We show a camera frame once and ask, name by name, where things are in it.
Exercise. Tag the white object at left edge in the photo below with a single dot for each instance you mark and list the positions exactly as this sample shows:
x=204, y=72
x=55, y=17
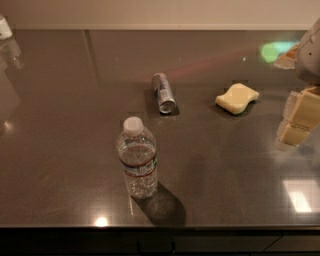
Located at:
x=5, y=30

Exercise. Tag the silver blue redbull can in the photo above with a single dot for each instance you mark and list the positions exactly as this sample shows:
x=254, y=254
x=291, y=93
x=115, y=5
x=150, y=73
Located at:
x=163, y=93

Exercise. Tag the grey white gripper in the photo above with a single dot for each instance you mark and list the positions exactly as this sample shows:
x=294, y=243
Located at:
x=309, y=59

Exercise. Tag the clear plastic water bottle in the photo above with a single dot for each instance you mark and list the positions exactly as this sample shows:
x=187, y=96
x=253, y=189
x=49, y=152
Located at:
x=137, y=152

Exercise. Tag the yellow sponge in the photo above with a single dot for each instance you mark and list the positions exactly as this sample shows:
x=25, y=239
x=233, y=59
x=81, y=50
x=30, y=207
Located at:
x=236, y=98

